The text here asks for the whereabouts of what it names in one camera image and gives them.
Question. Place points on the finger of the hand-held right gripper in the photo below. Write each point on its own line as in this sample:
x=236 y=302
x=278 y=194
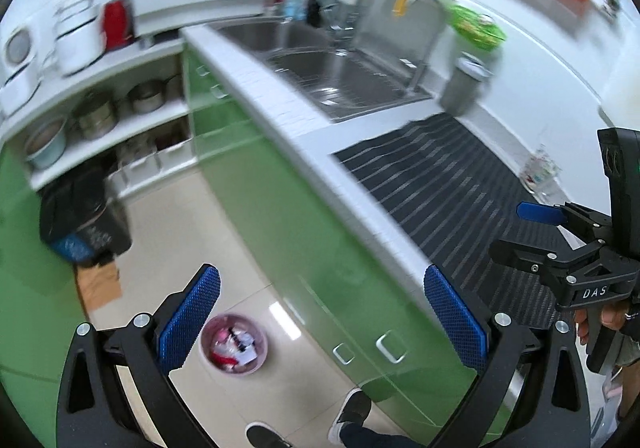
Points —
x=540 y=213
x=530 y=255

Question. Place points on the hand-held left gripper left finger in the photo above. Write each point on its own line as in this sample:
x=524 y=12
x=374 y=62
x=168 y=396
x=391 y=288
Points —
x=190 y=318

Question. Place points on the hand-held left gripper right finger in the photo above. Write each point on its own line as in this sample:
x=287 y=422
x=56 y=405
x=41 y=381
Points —
x=455 y=318

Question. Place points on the red wrapper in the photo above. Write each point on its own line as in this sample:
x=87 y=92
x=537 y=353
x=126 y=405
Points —
x=220 y=354

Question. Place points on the white paper scrap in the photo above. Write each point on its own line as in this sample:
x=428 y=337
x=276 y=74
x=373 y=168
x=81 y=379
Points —
x=245 y=357

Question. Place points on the pink trash bin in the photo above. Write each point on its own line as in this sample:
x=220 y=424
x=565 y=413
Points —
x=261 y=343

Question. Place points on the person's right hand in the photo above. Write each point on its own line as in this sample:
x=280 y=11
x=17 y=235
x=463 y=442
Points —
x=582 y=328

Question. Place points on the printed glass mug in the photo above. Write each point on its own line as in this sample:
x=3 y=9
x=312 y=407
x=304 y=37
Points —
x=540 y=175

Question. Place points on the brown cardboard piece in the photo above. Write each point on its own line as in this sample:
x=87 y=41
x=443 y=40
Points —
x=100 y=288

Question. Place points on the black striped mat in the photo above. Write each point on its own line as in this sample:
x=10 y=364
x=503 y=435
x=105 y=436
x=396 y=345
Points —
x=425 y=178

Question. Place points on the person's black shoe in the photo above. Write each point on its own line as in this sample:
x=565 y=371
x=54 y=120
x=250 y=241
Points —
x=265 y=435
x=352 y=410

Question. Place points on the person's dark trouser leg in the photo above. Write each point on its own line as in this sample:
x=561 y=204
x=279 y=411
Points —
x=380 y=438

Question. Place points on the green kitchen cabinet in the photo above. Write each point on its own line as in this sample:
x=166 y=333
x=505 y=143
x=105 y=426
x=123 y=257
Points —
x=300 y=228

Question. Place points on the black bin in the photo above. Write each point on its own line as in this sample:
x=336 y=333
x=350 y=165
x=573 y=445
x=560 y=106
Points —
x=82 y=218

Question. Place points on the grey metal canister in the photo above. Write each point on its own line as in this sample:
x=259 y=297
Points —
x=462 y=88

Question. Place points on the white storage bin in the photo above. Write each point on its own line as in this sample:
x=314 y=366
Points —
x=150 y=168

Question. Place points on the white shelf unit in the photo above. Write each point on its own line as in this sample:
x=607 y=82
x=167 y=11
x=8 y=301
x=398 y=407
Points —
x=165 y=123

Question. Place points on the green plastic basket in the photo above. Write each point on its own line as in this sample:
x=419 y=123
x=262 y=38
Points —
x=475 y=25

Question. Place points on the short chrome faucet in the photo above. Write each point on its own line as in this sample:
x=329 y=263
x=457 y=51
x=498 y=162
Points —
x=425 y=38

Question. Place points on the large steel pot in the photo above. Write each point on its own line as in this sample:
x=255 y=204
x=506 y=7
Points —
x=95 y=117

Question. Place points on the light blue pot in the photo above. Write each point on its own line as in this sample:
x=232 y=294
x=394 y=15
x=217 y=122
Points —
x=46 y=148

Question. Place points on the small steel pot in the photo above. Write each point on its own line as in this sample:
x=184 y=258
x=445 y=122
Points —
x=147 y=97

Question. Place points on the stainless steel sink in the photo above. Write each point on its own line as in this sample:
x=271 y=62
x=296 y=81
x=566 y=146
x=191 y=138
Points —
x=320 y=73

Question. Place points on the red container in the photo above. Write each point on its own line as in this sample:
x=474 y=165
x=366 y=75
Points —
x=117 y=25

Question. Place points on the white rice cooker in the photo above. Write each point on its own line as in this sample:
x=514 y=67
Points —
x=77 y=38

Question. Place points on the white round strainer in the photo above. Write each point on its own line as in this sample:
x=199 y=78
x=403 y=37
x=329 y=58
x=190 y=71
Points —
x=19 y=53

